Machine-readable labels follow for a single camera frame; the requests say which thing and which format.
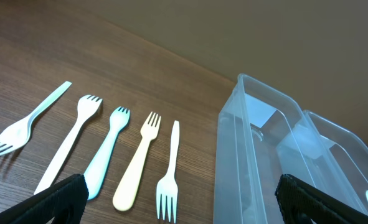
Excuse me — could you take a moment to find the white fork tines up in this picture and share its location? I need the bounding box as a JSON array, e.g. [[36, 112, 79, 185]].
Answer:
[[34, 95, 103, 195]]

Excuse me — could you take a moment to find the right clear plastic container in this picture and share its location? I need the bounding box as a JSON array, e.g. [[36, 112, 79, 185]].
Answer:
[[273, 111, 368, 215]]

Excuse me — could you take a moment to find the yellow plastic fork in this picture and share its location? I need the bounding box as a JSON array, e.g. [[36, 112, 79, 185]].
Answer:
[[112, 112, 161, 212]]

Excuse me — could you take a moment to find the light blue plastic fork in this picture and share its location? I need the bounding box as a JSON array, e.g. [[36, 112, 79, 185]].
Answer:
[[84, 106, 130, 200]]

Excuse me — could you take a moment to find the clear plastic container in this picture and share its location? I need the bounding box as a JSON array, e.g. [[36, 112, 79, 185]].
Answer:
[[273, 111, 368, 215], [213, 74, 365, 223]]

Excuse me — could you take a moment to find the white fork nearest container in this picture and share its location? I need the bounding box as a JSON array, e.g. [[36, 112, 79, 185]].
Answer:
[[156, 120, 180, 223]]

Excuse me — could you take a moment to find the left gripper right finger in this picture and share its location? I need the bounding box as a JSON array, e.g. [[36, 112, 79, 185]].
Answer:
[[275, 174, 368, 224]]

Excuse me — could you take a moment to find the left clear plastic container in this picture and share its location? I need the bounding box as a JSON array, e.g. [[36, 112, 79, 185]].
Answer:
[[213, 74, 365, 223]]

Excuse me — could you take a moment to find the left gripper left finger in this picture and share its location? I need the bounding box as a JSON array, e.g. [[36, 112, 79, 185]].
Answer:
[[0, 174, 89, 224]]

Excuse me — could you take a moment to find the white plastic fork far left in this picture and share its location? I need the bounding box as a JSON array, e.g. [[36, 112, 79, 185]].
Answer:
[[0, 81, 72, 156]]

